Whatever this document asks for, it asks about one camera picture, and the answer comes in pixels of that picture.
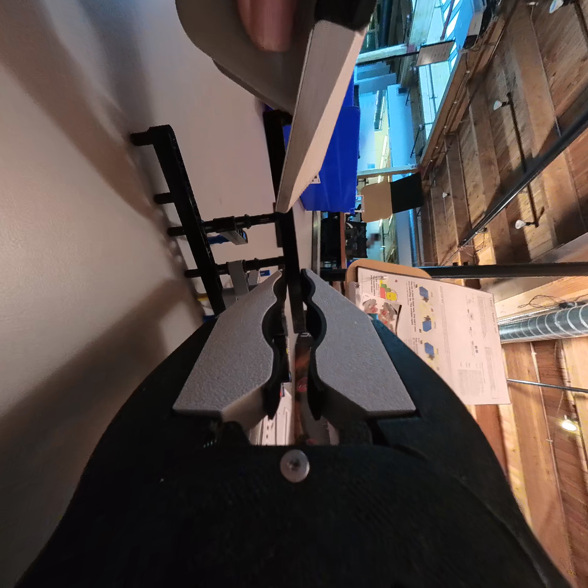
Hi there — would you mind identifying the blue parts bin with tag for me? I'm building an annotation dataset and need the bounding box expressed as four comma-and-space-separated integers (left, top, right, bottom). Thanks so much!
281, 73, 360, 213

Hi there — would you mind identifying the person's left hand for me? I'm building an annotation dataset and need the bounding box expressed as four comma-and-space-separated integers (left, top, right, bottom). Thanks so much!
238, 0, 296, 52

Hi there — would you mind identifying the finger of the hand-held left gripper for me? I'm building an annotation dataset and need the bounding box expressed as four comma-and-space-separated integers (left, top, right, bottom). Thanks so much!
275, 21, 369, 215

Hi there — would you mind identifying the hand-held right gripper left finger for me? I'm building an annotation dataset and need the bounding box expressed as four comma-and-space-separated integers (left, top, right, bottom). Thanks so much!
172, 270, 292, 435

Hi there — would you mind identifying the brown and black panel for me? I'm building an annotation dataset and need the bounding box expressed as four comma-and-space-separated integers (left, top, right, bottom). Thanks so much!
360, 172, 424, 220

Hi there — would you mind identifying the silver ventilation duct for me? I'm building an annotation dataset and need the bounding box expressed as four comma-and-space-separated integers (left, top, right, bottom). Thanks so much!
498, 302, 588, 344

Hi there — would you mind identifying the instruction poster on board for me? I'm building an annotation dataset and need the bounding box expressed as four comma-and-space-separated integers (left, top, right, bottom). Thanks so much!
345, 258, 511, 406

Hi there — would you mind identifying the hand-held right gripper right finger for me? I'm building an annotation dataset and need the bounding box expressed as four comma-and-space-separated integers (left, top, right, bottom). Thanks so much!
301, 269, 418, 442

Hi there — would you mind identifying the grey black toy brick chassis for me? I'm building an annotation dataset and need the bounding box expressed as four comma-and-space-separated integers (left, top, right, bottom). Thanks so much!
130, 124, 288, 318

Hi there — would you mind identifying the black metal pole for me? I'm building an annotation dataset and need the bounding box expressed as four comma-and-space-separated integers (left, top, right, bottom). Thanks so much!
413, 263, 588, 279

